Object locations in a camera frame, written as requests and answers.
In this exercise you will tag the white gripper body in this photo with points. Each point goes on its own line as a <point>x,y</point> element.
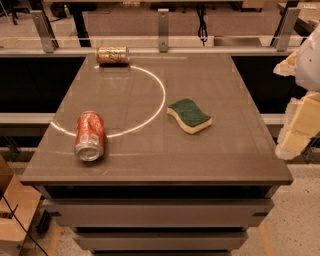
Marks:
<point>309,65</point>

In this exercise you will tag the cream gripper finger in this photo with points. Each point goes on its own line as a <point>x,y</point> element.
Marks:
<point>287,66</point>
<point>301,124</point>

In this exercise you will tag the red coke can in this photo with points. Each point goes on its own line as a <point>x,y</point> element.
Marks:
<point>89,143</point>

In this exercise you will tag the gold soda can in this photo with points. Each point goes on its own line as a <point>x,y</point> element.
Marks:
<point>112,55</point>

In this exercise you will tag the green yellow sponge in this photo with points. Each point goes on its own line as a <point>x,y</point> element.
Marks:
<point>189,116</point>

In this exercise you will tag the grey drawer cabinet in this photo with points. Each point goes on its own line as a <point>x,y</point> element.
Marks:
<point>158,190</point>

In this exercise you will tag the green bottle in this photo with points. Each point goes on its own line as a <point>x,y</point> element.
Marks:
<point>67,12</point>

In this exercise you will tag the cardboard box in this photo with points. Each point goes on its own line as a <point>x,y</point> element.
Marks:
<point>18,205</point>

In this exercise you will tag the metal railing bracket right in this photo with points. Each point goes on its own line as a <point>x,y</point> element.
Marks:
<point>286,28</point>

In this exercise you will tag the metal railing bracket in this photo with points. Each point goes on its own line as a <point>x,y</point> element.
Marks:
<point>286,28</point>
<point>42,26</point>
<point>163,30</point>

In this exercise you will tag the metal railing bracket middle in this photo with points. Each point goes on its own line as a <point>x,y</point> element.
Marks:
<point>163,30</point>

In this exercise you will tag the metal railing bracket left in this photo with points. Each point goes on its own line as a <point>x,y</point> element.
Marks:
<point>42,26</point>

